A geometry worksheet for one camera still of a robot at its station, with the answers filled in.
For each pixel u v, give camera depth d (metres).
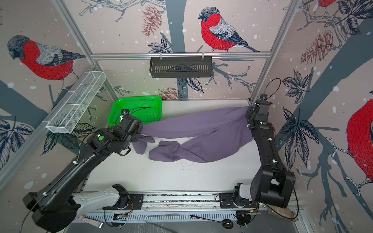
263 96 0.68
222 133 0.89
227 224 0.67
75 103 0.78
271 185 0.41
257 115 0.61
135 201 0.73
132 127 0.51
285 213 0.66
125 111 0.59
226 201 0.73
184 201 0.75
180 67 1.07
